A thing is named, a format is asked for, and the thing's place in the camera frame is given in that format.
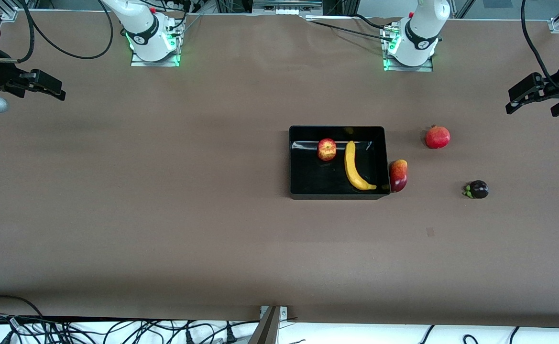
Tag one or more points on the yellow banana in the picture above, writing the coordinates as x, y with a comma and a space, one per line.
353, 167

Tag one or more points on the red yellow apple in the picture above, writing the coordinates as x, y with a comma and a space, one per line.
327, 149

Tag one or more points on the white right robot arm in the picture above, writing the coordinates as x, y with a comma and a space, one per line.
140, 24

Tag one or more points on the black plastic box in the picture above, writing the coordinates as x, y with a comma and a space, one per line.
317, 184

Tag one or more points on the red pomegranate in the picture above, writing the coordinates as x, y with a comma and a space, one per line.
437, 137

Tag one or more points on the dark purple mangosteen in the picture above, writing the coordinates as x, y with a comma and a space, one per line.
477, 189

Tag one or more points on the red yellow mango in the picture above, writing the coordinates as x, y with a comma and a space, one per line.
398, 176

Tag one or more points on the brown table cover mat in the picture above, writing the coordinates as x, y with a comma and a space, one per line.
164, 215

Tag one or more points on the grey power strip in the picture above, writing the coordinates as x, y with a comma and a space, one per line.
286, 7

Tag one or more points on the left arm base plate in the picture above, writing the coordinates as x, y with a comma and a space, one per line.
422, 68

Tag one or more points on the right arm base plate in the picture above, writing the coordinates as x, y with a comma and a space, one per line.
155, 63

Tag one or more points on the metal clamp bracket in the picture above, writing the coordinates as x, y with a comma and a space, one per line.
284, 313

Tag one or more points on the grey metal camera pole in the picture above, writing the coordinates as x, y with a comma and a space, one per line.
266, 329

